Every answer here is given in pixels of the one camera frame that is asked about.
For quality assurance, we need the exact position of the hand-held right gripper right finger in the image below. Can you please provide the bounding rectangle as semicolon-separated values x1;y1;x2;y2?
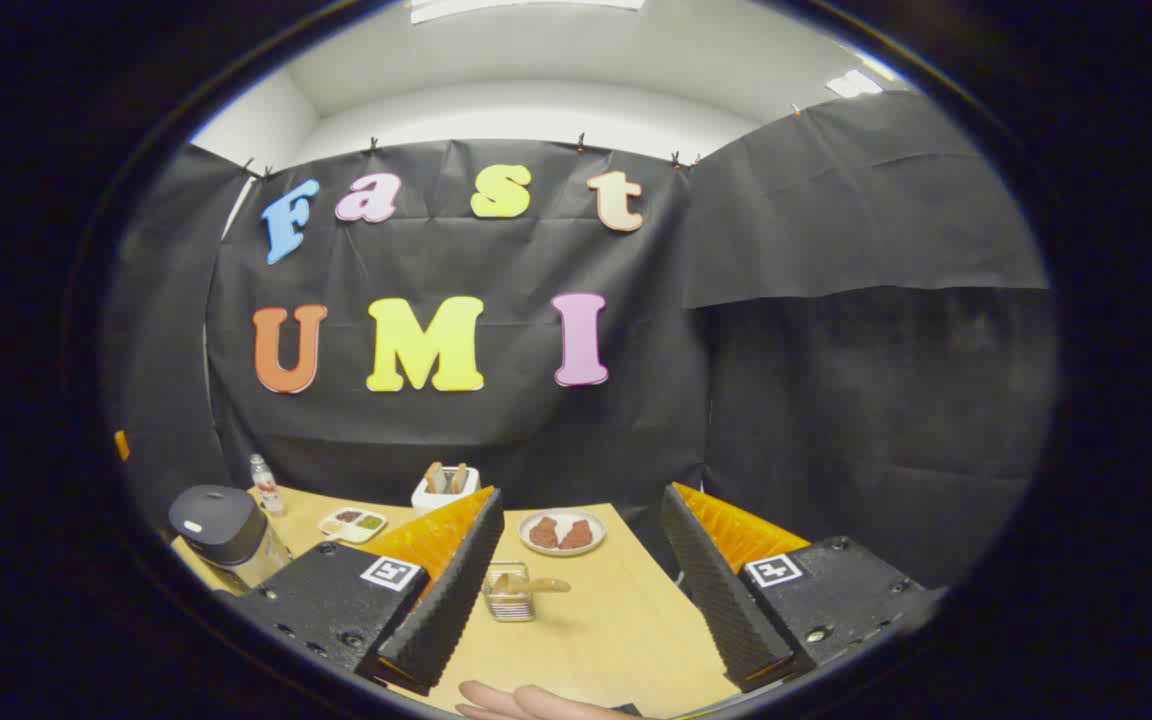
661;483;942;693

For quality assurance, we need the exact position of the white round plate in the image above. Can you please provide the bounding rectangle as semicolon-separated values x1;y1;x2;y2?
519;508;607;557

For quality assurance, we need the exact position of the white divided condiment dish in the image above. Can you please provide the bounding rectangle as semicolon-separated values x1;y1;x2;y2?
318;506;389;545

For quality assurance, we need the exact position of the wooden spoon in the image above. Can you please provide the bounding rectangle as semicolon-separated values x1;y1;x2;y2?
491;572;572;601

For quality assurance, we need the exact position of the black silver rice cooker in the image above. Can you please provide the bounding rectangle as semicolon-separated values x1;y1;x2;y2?
168;485;292;591

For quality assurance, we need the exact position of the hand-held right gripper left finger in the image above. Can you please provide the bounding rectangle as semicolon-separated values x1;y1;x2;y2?
231;487;505;698

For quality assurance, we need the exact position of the metal wire chopstick holder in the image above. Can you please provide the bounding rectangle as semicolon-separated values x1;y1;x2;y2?
483;562;537;623

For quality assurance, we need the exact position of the long ceiling light panel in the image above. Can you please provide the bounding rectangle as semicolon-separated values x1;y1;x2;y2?
411;0;642;23

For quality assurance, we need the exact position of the small clear bottle red label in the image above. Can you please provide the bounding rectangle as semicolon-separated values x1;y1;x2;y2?
249;454;285;517

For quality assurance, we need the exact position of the white toaster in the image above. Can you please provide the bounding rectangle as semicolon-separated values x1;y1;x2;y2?
411;462;481;516

